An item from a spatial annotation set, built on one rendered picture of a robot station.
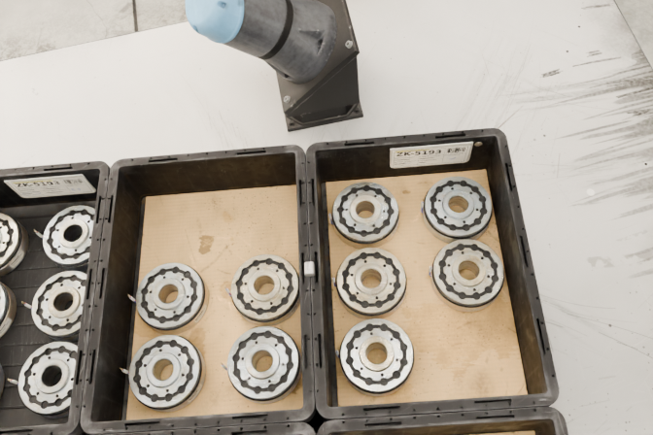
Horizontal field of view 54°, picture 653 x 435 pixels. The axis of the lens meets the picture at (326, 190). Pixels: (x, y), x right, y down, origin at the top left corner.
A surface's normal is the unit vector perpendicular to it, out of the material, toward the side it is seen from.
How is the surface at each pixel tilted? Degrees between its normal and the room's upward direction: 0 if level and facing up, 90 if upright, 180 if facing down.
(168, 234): 0
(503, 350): 0
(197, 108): 0
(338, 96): 90
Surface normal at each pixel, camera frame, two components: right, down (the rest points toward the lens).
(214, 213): -0.08, -0.45
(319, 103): 0.18, 0.87
